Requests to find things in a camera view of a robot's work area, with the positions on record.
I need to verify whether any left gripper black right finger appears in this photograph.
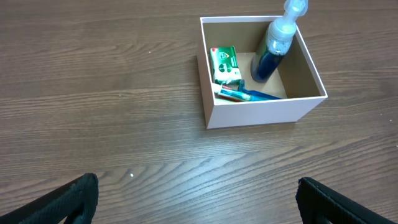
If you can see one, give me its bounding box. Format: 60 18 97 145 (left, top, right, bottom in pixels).
295 177 394 224

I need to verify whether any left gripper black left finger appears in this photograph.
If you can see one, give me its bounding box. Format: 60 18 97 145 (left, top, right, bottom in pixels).
1 173 99 224

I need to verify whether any green toothbrush with cap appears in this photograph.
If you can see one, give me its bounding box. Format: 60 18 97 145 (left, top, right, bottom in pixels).
215 98 236 105

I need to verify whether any green soap bar package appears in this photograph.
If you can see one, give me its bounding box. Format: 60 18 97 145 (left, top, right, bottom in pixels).
209 46 242 86

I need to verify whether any clear pump dispenser bottle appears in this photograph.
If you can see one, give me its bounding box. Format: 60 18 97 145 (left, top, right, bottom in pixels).
251 0 308 83

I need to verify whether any pink open cardboard box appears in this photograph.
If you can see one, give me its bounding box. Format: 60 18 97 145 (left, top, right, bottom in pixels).
197 16 328 129

